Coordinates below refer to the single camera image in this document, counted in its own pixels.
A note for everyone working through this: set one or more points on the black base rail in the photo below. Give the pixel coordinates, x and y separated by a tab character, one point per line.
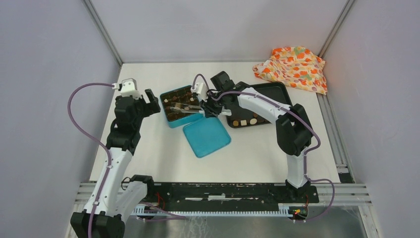
227	197

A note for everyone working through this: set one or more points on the teal tin lid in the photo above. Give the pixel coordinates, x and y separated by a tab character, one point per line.
206	136

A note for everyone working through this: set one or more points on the floral orange cloth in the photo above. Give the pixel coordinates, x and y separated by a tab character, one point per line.
295	67

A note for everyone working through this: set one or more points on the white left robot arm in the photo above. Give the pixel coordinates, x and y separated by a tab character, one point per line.
105	213

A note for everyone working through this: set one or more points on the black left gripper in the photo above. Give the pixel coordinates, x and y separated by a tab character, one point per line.
154	106

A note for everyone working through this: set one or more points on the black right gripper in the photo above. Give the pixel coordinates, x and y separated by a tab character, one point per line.
210	110

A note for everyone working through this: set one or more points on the steel tongs with white handle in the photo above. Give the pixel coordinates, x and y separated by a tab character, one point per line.
186	108

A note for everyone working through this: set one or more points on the black chocolate tray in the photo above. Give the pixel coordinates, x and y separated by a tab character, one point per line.
274	90

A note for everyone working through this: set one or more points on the teal chocolate tin box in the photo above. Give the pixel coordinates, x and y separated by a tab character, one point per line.
179	95

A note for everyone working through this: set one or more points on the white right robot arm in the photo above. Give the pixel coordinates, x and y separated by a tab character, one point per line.
294	132

